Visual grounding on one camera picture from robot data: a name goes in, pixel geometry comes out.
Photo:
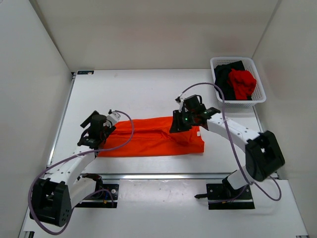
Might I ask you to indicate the red t shirt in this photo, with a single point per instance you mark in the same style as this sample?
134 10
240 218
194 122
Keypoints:
243 84

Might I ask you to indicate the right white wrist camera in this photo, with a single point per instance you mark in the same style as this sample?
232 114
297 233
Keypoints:
180 101

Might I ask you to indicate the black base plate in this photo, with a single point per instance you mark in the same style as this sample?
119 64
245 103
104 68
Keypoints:
219 197
107 198

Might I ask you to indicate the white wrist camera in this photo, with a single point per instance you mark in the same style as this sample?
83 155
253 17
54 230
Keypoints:
112 119
180 101

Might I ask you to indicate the black t shirt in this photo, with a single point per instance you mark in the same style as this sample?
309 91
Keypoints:
221 74

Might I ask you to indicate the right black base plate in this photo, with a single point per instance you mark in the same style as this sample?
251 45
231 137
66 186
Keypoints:
219 197

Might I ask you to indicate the orange t shirt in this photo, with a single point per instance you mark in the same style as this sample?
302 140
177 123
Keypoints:
152 138

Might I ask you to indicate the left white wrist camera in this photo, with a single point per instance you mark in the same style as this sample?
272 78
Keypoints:
112 119

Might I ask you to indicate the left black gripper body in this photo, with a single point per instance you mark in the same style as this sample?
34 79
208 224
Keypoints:
108 131

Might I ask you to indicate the aluminium rail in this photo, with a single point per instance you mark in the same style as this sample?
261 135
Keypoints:
167 176

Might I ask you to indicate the dark label sticker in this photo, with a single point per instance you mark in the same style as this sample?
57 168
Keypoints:
85 72

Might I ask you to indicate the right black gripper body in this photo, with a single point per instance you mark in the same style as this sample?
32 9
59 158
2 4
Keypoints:
185 120

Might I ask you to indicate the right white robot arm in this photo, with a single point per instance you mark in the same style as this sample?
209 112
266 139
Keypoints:
263 155

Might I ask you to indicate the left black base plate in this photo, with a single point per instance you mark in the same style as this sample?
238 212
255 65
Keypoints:
107 198

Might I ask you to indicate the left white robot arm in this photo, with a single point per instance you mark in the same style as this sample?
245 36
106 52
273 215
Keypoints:
53 198

